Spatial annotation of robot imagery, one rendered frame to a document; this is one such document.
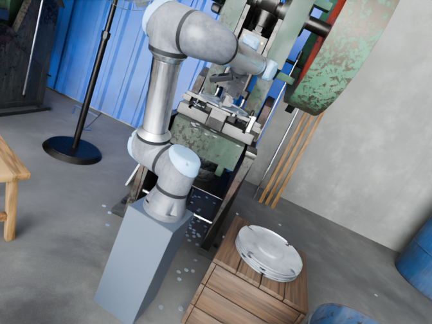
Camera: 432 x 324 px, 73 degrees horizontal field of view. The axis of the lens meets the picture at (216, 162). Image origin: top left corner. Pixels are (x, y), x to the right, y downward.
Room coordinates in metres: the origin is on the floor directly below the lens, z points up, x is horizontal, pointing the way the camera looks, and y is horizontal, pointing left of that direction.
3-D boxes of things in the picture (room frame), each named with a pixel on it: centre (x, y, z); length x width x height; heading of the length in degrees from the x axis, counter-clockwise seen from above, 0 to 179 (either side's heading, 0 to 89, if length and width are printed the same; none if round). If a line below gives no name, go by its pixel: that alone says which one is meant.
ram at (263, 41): (1.67, 0.09, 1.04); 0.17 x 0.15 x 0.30; 179
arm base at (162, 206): (0.91, 0.10, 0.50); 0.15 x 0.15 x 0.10
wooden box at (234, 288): (1.09, -0.36, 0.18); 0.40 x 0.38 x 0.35; 172
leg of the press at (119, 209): (1.86, 0.35, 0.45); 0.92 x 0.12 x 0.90; 179
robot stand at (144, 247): (0.91, 0.10, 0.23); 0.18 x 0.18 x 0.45; 78
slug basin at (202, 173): (1.71, 0.09, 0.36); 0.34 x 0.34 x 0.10
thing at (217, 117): (1.54, 0.09, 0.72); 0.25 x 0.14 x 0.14; 179
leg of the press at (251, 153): (1.84, -0.18, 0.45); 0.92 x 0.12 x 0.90; 179
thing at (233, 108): (1.58, 0.09, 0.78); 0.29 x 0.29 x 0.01
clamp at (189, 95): (1.71, 0.26, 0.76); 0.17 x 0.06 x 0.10; 89
